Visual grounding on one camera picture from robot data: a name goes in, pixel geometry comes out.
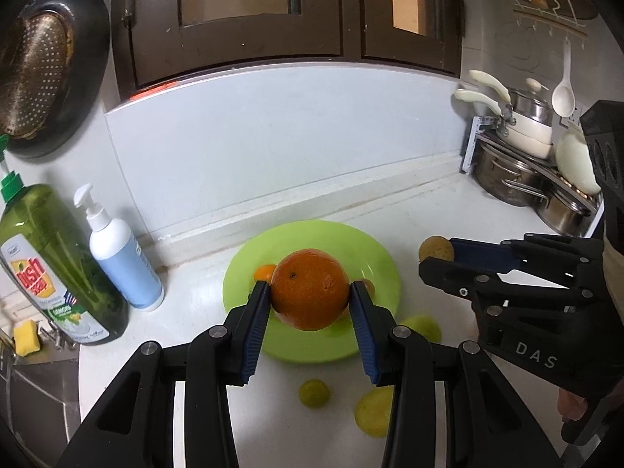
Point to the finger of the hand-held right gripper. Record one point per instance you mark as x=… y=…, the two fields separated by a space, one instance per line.
x=480 y=255
x=448 y=275

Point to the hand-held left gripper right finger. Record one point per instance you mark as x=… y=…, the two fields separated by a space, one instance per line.
x=364 y=336

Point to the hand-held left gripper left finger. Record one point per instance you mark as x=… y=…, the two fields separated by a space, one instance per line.
x=256 y=336

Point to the green plate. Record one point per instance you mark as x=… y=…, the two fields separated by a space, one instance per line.
x=292 y=346

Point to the orange mandarin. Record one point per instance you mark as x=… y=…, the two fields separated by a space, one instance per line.
x=368 y=286
x=264 y=273

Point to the large orange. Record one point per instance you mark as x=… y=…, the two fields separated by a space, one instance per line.
x=309 y=290

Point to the person's right hand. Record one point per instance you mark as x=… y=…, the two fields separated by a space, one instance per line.
x=571 y=405

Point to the green apple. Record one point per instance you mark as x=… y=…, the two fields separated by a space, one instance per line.
x=423 y=327

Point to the large yellow-green pear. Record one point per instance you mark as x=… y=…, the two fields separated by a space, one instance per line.
x=373 y=412

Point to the small green tomato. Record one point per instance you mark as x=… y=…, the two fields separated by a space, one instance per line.
x=314 y=393

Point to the large steel pot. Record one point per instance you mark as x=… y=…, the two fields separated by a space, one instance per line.
x=502 y=175

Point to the small steel pot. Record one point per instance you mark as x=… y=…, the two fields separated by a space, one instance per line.
x=560 y=214

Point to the metal pot rack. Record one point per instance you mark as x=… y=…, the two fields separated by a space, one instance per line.
x=475 y=141

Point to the white ceramic jug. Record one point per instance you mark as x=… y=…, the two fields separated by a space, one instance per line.
x=575 y=161

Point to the white pump bottle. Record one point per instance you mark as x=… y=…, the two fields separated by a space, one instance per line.
x=124 y=263

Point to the steel pot with lid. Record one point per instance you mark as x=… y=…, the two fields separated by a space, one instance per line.
x=531 y=105

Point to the white rice spoon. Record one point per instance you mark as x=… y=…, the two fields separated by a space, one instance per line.
x=562 y=97

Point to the green dish soap bottle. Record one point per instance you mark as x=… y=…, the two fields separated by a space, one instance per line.
x=53 y=263

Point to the yellow sponge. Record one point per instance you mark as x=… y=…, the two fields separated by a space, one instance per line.
x=26 y=337

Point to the stainless steel sink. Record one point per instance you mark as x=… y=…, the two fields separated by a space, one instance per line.
x=34 y=399

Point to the black frying pan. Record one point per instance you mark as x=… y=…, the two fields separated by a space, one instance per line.
x=90 y=58

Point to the brass perforated strainer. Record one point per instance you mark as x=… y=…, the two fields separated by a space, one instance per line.
x=34 y=73

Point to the wall power outlet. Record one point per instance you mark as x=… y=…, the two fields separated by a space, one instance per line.
x=581 y=113

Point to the dark brown window frame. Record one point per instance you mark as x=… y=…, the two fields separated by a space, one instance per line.
x=341 y=9

